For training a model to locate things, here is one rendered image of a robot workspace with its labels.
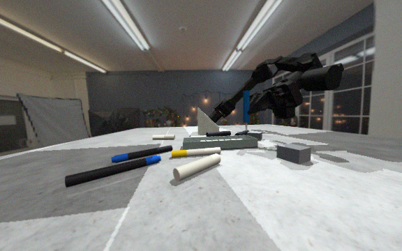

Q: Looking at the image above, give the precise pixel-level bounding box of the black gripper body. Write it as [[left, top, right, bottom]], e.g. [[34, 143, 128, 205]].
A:
[[249, 79, 303, 108]]

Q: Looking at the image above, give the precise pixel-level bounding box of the grey keyboard with white letter keys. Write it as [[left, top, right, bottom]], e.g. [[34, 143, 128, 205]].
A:
[[182, 135, 258, 150]]

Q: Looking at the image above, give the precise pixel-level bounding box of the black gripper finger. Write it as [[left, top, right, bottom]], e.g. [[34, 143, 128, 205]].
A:
[[248, 90, 280, 114], [250, 94, 259, 108]]

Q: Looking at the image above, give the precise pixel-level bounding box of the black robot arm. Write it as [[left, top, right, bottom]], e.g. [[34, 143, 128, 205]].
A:
[[208, 52, 344, 123]]

